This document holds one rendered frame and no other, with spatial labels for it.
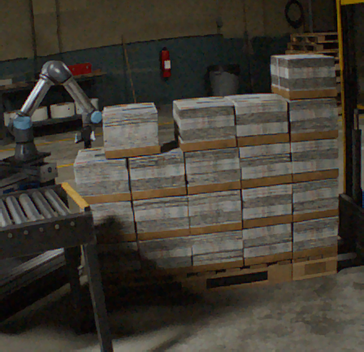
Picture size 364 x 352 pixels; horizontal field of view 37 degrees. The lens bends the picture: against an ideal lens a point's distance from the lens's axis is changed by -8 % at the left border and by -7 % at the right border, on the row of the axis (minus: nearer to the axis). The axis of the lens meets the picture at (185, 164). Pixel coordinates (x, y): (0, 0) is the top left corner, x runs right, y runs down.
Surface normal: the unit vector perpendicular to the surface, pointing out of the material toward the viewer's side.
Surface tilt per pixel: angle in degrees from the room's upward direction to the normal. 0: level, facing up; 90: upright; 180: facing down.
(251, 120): 90
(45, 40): 90
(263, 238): 90
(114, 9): 90
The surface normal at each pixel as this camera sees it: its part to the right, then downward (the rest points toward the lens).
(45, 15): 0.41, 0.18
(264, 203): 0.10, 0.22
